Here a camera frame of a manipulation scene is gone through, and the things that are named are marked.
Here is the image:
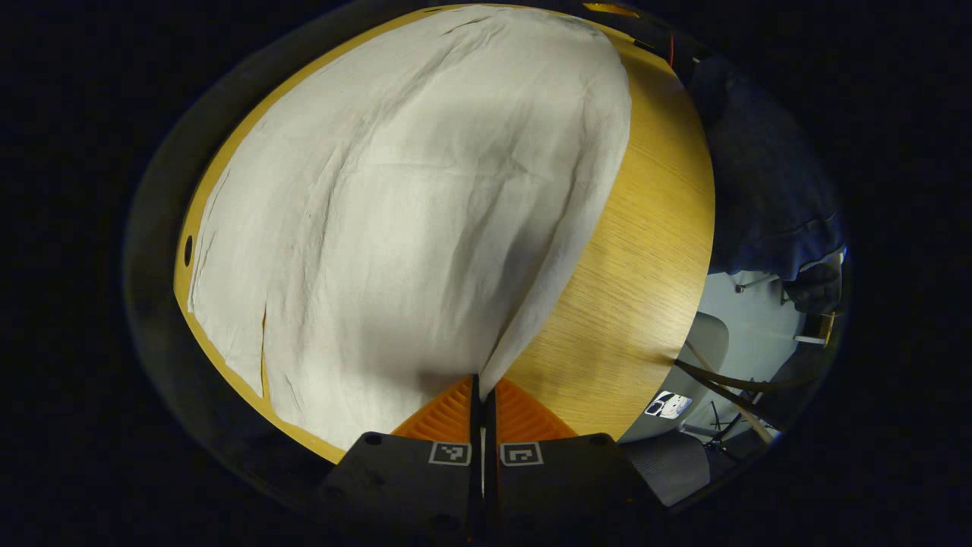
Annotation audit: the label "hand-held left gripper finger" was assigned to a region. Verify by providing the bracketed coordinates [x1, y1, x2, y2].
[484, 378, 669, 544]
[315, 374, 483, 544]

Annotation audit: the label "white jeans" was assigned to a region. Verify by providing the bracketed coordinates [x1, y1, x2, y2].
[186, 4, 633, 453]

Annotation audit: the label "person's dark blue clothing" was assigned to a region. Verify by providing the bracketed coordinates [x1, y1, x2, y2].
[687, 53, 850, 316]

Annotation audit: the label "small white printed card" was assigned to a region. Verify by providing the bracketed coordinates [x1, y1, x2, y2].
[645, 390, 693, 420]

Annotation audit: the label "grey chair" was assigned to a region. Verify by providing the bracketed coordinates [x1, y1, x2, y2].
[619, 311, 731, 506]

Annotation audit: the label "dark cable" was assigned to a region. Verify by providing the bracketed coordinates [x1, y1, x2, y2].
[672, 357, 791, 396]

